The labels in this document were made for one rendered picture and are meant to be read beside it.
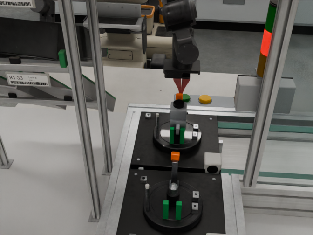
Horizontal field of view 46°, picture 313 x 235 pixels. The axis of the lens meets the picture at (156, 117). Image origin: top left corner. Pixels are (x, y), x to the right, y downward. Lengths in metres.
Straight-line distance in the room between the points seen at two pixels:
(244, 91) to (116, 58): 1.08
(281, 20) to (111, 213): 0.56
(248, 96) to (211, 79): 0.75
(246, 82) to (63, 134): 0.70
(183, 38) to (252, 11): 3.23
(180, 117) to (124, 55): 0.85
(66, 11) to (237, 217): 0.58
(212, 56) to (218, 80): 2.09
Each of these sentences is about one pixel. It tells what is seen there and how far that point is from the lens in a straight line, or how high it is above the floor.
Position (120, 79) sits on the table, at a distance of 1.56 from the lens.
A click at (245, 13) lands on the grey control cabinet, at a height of 0.21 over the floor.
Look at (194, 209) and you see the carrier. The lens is 0.85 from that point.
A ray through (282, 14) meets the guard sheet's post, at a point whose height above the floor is 1.41.
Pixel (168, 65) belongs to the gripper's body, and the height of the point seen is 1.15.
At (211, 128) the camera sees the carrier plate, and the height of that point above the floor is 0.97.
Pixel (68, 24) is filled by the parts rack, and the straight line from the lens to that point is 0.69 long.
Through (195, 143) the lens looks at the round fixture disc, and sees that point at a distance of 1.03.
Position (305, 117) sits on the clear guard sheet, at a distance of 0.87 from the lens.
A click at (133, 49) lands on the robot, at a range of 1.76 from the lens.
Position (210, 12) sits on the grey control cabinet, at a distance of 4.11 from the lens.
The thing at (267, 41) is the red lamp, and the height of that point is 1.34.
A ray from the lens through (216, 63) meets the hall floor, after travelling 3.53.
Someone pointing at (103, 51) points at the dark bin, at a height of 1.21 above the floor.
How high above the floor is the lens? 1.66
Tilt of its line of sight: 37 degrees down
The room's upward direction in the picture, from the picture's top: straight up
